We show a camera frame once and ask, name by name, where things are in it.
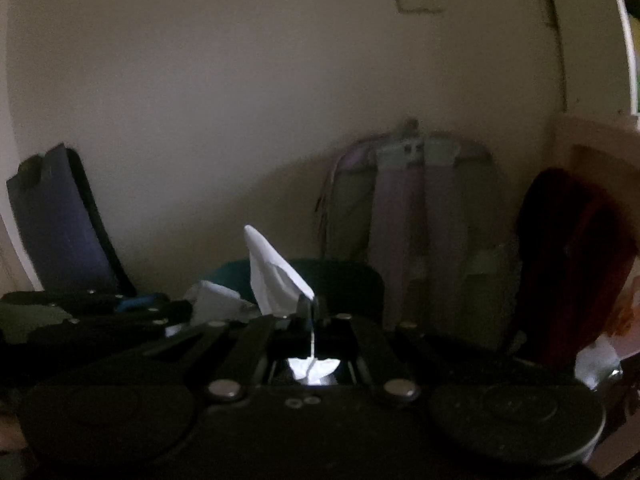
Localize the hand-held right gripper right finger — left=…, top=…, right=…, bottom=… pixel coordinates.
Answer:
left=311, top=305, right=506, bottom=406

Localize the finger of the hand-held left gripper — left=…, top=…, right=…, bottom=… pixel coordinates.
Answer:
left=27, top=300, right=195, bottom=348
left=0, top=289, right=171, bottom=313

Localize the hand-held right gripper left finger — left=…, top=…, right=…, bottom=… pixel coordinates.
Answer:
left=112, top=304, right=310, bottom=403

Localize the dark teal bin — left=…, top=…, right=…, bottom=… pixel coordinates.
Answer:
left=202, top=257, right=386, bottom=328

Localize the white tissue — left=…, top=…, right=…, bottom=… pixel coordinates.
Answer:
left=243, top=225, right=341, bottom=386

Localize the crumpled white paper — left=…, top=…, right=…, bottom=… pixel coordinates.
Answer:
left=182, top=280, right=256, bottom=326

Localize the grey green cloth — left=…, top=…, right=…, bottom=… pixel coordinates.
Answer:
left=0, top=304, right=73, bottom=343

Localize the pale green purple backpack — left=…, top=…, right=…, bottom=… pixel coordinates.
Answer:
left=315, top=117, right=523, bottom=353

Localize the dark red cloth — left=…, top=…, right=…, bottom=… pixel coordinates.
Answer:
left=515, top=167, right=638, bottom=371

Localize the white plastic bag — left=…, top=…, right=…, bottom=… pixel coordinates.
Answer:
left=574, top=332, right=626, bottom=393

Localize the white door frame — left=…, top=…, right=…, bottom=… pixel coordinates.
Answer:
left=542, top=0, right=640, bottom=116

